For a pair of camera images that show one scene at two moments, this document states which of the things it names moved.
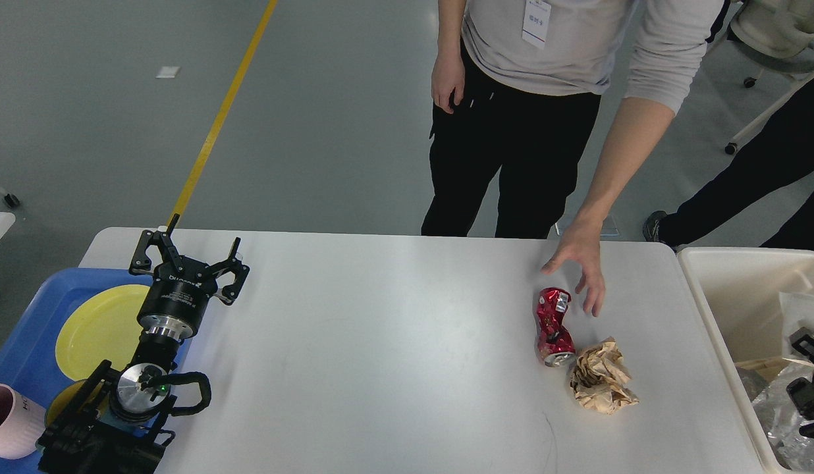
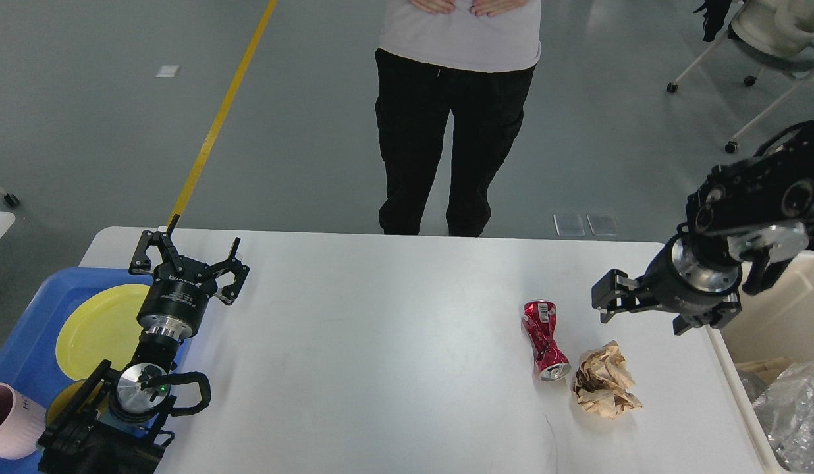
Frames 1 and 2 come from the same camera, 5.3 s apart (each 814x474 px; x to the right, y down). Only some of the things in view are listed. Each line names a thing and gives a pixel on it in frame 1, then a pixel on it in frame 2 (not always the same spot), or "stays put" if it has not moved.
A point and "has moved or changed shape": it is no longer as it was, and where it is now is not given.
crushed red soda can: x=556 y=346 has moved or changed shape
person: x=521 y=84 → x=475 y=58
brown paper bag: x=768 y=368 stays put
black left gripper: x=176 y=300 stays put
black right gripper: x=811 y=397 → x=677 y=280
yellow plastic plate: x=99 y=325 stays put
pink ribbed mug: x=13 y=422 stays put
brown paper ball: x=599 y=378 stays put
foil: x=782 y=421 stays put
